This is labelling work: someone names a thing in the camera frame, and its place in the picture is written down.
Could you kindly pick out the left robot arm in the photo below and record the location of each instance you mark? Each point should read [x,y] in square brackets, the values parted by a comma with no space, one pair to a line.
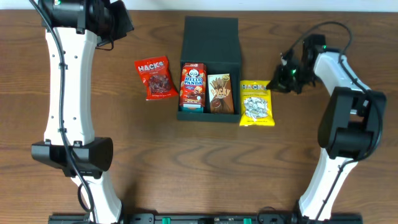
[74,30]

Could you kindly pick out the yellow Hacks candy bag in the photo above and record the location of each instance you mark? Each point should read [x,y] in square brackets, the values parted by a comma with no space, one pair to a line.
[256,104]

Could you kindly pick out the black mounting rail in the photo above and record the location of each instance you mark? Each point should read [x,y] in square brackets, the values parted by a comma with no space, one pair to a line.
[267,218]

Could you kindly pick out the red Hacks candy bag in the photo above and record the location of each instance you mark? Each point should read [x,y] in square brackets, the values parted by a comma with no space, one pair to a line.
[155,75]

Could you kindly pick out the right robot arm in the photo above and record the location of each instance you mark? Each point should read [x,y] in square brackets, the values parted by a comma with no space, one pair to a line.
[350,129]

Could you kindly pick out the brown Pocky box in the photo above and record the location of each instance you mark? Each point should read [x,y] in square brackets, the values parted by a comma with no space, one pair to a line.
[220,94]

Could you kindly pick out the teal Chunkies box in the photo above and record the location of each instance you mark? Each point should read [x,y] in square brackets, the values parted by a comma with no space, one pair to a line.
[192,110]

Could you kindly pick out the red Hello Panda box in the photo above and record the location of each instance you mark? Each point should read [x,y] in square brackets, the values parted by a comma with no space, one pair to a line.
[193,85]

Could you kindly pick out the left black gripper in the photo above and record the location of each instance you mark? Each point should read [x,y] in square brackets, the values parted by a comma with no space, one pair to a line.
[124,25]

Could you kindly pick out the dark green open box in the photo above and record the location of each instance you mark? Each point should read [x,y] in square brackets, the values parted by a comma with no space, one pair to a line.
[213,41]

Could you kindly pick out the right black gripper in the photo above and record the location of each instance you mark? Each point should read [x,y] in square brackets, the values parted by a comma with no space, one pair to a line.
[278,82]

